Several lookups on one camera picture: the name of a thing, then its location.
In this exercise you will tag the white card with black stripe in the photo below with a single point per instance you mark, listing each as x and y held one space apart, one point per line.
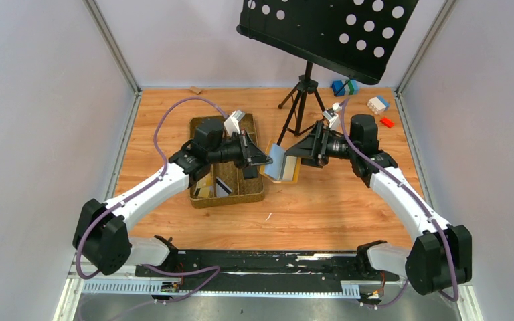
203 192

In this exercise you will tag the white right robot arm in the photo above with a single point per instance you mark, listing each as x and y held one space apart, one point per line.
441 253

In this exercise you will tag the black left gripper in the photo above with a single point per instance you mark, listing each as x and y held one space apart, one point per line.
243 149

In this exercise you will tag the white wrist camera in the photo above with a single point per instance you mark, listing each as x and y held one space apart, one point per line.
332 116
232 122

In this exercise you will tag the small wooden block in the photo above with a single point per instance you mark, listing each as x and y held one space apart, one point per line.
196 90

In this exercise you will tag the white blue toy block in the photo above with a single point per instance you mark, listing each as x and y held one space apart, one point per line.
378 105

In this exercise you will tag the red toy block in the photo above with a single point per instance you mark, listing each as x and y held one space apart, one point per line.
387 122

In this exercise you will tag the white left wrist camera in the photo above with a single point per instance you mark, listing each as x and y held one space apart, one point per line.
232 122

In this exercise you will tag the orange illustrated card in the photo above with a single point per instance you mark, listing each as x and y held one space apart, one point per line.
206 181

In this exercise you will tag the black music stand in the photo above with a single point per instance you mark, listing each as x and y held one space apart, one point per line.
352 38

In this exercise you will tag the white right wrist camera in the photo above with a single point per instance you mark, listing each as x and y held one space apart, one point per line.
332 116

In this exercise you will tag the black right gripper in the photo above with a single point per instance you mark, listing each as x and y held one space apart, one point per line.
320 144

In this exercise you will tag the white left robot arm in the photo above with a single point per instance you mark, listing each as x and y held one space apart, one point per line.
102 241

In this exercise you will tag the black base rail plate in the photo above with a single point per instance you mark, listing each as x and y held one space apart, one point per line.
248 271

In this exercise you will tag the woven straw divided tray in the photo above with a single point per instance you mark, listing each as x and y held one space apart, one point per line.
244 191

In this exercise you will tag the yellow leather card holder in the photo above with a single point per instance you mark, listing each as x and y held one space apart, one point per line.
283 169

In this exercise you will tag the blue green toy block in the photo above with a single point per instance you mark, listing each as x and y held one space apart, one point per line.
344 87

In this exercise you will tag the dark grey card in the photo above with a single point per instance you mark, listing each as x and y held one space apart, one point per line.
251 172

